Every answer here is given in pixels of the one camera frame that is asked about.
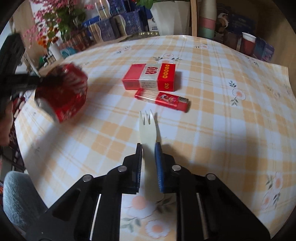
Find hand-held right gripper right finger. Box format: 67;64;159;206
155;142;271;241

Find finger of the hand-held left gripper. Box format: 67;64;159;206
0;34;25;77
5;74;45;93

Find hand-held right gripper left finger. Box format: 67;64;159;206
25;143;143;241

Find white plastic fork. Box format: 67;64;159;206
138;109;165;202

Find red drink can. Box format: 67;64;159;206
34;63;89;124

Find red cigarette pack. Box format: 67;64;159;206
122;63;182;91

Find person's left hand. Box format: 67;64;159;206
0;101;15;147

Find orange artificial flowers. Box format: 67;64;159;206
38;27;59;47

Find white bottle vase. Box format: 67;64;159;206
49;43;63;60

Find teal ornament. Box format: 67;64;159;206
61;47;76;59

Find pink artificial blossom branches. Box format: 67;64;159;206
23;0;88;47

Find yellow plaid floral tablecloth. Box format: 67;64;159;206
14;35;292;241

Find red lighter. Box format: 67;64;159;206
134;88;189;113

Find flat blue box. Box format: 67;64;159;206
83;17;100;29

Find white and blue carton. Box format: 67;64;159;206
148;17;160;33

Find white square vase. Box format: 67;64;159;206
150;0;191;37

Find red paper cup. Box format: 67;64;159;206
239;32;258;56

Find wooden shelf unit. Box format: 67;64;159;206
190;0;198;37

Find stack of pastel cups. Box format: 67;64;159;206
197;0;217;39

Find brown teddy figure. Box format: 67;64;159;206
216;12;230;33

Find dark blue printed box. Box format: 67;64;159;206
228;13;255;36

